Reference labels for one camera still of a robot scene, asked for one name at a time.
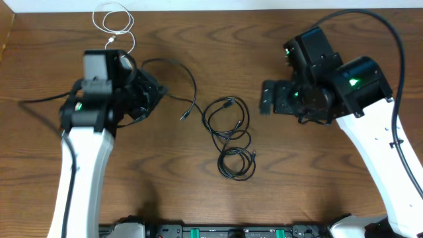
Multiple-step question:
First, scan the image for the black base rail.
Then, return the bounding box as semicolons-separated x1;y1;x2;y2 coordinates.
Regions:
98;216;332;238

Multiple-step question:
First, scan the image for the black usb cable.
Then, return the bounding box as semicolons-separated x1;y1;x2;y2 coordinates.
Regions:
141;58;206;122
201;96;257;182

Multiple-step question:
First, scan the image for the cardboard side panel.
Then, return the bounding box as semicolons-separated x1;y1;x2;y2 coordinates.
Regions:
0;0;15;58

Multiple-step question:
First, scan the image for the white usb cable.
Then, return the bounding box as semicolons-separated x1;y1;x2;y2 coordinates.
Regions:
92;1;136;56

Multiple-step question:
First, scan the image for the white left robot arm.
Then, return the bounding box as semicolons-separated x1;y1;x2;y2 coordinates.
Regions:
48;50;168;237

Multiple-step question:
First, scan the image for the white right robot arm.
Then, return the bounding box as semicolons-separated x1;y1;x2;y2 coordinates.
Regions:
260;27;422;237

